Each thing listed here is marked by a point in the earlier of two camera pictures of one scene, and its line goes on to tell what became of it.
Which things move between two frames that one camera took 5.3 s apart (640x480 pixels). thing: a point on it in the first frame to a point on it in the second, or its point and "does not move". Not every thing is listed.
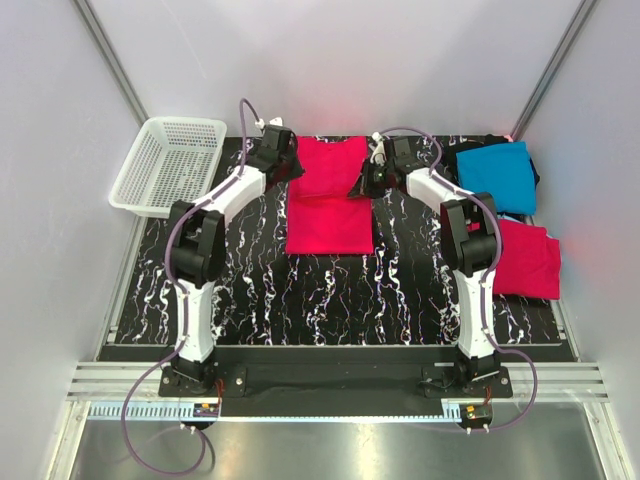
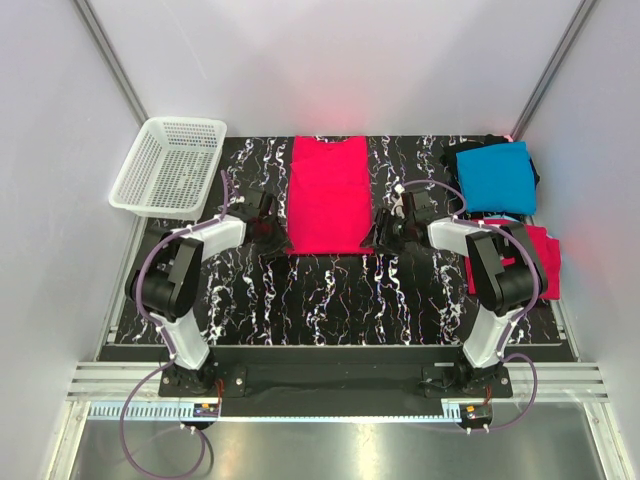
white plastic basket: (175, 159) does not move
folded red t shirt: (530, 262) does not move
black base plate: (335, 381) does not move
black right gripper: (368, 181) to (385, 232)
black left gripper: (288, 162) to (270, 232)
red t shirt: (322, 219) does not move
